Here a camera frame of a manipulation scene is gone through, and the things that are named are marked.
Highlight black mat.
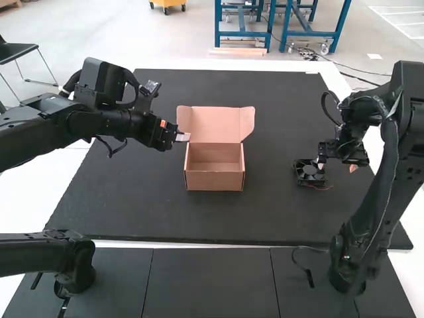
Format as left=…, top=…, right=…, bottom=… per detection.
left=44, top=68, right=414, bottom=251

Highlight black chair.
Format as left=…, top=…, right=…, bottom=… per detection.
left=0, top=32, right=60, bottom=112

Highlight black cable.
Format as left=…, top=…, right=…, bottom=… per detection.
left=291, top=244, right=333, bottom=276
left=321, top=90, right=343, bottom=129
left=95, top=134, right=129, bottom=159

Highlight wooden planks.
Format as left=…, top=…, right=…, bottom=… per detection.
left=208, top=46, right=268, bottom=58

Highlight blue metal frame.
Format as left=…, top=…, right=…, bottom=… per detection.
left=279, top=0, right=352, bottom=55
left=214, top=0, right=276, bottom=54

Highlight cardboard box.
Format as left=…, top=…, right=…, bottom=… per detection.
left=176, top=105, right=256, bottom=193

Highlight dark base panel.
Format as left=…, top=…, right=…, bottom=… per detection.
left=5, top=246, right=155, bottom=318
left=270, top=246, right=417, bottom=318
left=142, top=246, right=283, bottom=318

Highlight yellow cart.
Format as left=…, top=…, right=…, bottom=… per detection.
left=148, top=0, right=187, bottom=16

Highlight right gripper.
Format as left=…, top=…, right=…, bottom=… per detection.
left=316, top=138, right=370, bottom=174

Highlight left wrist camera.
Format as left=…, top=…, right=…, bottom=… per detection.
left=140, top=78, right=162, bottom=100

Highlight black square fan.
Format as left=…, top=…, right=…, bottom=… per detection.
left=293, top=158, right=333, bottom=191

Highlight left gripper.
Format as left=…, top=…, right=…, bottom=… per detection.
left=144, top=112, right=193, bottom=154

